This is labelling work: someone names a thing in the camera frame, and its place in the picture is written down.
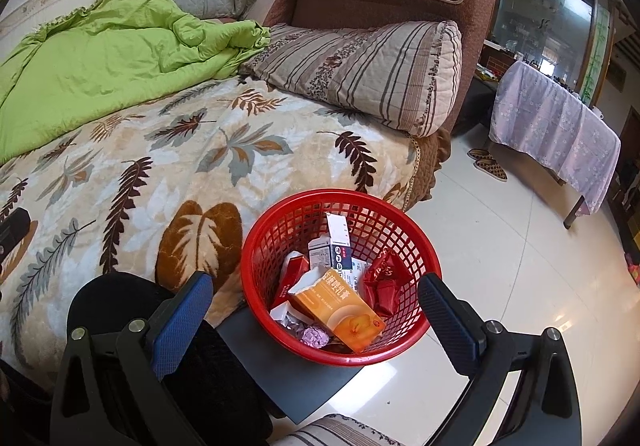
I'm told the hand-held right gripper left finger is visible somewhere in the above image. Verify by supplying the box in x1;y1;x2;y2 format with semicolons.
50;271;215;446

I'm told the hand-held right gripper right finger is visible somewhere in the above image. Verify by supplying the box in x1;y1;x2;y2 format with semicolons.
417;273;583;446

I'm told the red wrapper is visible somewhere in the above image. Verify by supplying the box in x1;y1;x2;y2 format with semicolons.
362;248;398;291
372;278;408;319

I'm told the orange box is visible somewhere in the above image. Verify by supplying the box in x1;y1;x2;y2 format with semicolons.
286;267;387;355

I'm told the red white paper package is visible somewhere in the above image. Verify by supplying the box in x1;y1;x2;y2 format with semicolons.
272;251;311;309

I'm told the red plastic basket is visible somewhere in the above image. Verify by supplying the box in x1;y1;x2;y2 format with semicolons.
241;191;442;368

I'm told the purple foil wrapper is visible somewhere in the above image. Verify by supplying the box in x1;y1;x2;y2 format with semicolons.
300;325;330;350

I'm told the white medicine box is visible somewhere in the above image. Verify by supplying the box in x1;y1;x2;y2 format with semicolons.
326;212;352;269

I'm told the white blue printed box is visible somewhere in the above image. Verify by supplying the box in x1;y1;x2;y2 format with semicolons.
307;237;337;273

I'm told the grey stool top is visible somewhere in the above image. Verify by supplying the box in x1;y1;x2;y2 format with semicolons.
215;303;377;425

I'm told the striped cushion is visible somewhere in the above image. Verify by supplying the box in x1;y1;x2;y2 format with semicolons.
277;413;398;446

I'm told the leaf printed blanket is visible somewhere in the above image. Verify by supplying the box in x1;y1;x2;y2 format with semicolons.
0;76;451;392

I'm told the table with lilac tablecloth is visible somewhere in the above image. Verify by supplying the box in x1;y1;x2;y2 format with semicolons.
488;60;622;231

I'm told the striped pillow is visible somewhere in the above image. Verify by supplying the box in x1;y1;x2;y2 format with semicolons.
239;20;463;137

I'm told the green quilt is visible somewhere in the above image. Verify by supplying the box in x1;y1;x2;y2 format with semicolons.
0;0;273;165

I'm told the large glass window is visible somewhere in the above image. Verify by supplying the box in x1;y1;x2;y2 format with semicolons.
492;0;598;79

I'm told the green bamboo wall scroll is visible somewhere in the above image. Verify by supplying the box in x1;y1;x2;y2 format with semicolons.
579;0;615;107

